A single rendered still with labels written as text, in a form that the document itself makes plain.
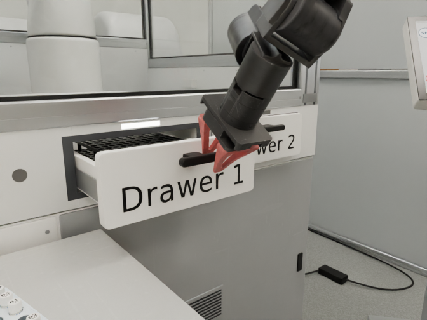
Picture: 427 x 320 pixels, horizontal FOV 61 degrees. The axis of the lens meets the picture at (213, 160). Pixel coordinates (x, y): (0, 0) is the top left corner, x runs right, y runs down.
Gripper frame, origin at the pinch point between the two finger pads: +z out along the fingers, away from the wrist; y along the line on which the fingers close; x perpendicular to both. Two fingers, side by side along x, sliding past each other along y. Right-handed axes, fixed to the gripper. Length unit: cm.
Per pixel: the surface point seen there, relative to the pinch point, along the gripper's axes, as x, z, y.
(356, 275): -130, 98, -18
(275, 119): -32.7, 8.3, 15.0
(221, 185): -3.9, 6.1, -1.2
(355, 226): -158, 98, 5
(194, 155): 3.9, -1.2, 0.5
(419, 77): -74, -9, 9
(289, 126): -38.1, 10.1, 13.7
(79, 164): 15.4, 11.4, 12.6
